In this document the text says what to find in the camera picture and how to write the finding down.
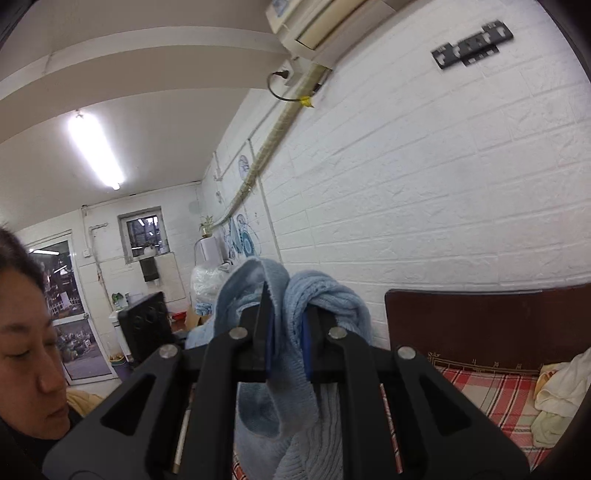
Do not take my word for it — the light blue knit cardigan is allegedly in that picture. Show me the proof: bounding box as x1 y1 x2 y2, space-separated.
185 258 372 479

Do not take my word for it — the red plaid bed blanket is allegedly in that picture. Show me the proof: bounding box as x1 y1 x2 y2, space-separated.
230 361 562 480

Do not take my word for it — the glass entrance door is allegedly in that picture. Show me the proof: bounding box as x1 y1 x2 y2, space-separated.
27 233 115 386

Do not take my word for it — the person's head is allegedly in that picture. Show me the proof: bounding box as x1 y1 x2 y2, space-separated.
1 229 70 440

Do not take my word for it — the black box device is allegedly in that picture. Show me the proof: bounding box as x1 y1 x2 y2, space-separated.
117 292 176 368

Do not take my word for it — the cream white garment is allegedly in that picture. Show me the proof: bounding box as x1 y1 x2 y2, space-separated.
531 349 591 449

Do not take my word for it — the dark brown wooden headboard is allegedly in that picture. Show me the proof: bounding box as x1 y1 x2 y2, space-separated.
385 284 590 372

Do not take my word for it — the white plastic bag bundle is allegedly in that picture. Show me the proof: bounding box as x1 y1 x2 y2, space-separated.
189 263 230 310

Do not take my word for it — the small barred window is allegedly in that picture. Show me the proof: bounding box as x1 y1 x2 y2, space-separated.
118 207 170 263

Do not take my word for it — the fluorescent ceiling tube light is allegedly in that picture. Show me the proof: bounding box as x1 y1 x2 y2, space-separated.
67 111 126 191

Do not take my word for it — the wrapped air conditioner pipe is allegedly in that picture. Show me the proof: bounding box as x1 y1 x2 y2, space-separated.
212 64 332 228

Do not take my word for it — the black wall mount bracket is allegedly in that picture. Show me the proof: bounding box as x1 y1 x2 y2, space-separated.
431 20 514 70

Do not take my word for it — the black power cable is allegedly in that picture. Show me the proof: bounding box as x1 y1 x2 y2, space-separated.
267 68 309 103

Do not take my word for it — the white wall air conditioner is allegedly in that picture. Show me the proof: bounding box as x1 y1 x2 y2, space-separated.
266 0 411 68

